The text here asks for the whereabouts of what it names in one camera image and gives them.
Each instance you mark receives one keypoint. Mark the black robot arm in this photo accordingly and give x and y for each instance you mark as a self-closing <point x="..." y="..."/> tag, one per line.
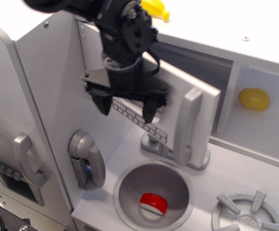
<point x="126" y="33"/>

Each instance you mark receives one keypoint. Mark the grey toy telephone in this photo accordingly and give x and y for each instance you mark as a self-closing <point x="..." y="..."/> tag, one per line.
<point x="87" y="161"/>

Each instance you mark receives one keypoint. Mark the silver toy sink bowl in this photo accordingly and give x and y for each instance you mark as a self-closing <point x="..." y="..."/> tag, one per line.
<point x="160" y="178"/>

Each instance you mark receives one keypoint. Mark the white toy microwave door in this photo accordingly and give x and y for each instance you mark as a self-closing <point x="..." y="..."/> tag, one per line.
<point x="187" y="119"/>

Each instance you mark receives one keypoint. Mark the yellow toy lemon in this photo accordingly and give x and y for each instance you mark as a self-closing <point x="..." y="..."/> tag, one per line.
<point x="254" y="98"/>

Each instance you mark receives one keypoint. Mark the grey toy ice dispenser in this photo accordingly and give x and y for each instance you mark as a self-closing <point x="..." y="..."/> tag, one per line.
<point x="12" y="179"/>

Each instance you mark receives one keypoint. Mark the grey fridge door handle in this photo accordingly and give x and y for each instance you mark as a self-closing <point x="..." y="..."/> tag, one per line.
<point x="22" y="145"/>

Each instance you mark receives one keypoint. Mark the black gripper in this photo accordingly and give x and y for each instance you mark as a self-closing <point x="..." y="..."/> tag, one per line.
<point x="137" y="83"/>

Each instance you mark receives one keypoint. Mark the white toy kitchen cabinet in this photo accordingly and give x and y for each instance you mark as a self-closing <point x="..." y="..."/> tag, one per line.
<point x="42" y="57"/>

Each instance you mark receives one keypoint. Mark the grey toy stove burner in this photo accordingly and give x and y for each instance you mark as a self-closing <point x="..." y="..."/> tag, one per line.
<point x="244" y="212"/>

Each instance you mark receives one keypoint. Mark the yellow toy banana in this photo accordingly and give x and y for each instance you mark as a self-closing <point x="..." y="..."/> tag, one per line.
<point x="155" y="8"/>

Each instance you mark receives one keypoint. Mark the grey toy faucet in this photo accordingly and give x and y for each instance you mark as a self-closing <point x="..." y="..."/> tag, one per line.
<point x="150" y="144"/>

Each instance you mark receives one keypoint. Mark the red toy sushi piece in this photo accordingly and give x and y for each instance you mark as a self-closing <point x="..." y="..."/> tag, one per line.
<point x="153" y="203"/>

